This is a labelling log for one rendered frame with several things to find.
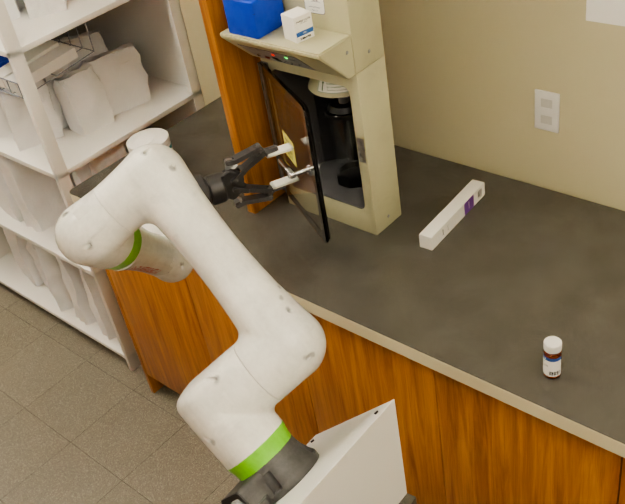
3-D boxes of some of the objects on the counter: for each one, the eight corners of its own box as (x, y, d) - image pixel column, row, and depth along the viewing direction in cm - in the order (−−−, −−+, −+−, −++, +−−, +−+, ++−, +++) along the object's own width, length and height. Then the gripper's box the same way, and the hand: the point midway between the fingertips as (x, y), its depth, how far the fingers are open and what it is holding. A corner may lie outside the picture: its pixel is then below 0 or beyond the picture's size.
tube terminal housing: (342, 161, 261) (303, -100, 215) (431, 189, 242) (409, -92, 196) (288, 203, 248) (234, -67, 202) (377, 235, 229) (340, -54, 183)
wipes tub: (161, 164, 277) (149, 123, 268) (188, 174, 269) (177, 133, 260) (130, 184, 269) (117, 143, 260) (157, 195, 262) (144, 153, 253)
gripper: (221, 233, 213) (306, 203, 218) (202, 161, 200) (292, 130, 205) (213, 219, 219) (295, 189, 224) (193, 147, 206) (281, 118, 211)
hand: (284, 164), depth 214 cm, fingers open, 8 cm apart
